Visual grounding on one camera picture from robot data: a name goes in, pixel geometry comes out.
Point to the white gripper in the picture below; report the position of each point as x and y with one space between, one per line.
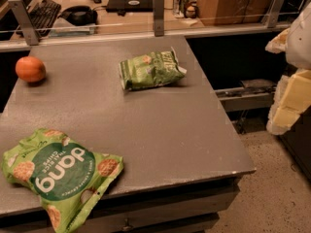
300 39

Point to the orange fruit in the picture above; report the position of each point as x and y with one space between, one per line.
30 69

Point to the small green snack bag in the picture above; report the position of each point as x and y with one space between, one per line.
150 70

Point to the large green rice chip bag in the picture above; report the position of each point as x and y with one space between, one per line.
68 178

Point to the brown cardboard box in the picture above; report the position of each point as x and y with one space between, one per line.
225 12

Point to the small round brown object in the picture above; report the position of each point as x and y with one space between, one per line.
190 12

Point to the metal can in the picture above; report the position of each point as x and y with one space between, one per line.
179 7

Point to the grey cabinet drawer front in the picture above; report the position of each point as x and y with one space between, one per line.
190 208

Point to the black laptop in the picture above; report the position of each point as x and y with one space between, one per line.
129 6

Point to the black headphones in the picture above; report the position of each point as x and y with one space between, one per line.
79 15

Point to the black keyboard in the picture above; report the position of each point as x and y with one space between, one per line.
43 15

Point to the right metal rail post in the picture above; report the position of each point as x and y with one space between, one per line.
271 17

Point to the metal rail post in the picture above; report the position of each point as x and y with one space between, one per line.
158 12
271 17
28 30

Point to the middle metal rail post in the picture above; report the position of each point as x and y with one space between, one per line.
158 12

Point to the left metal rail post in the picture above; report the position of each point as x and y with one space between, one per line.
28 30

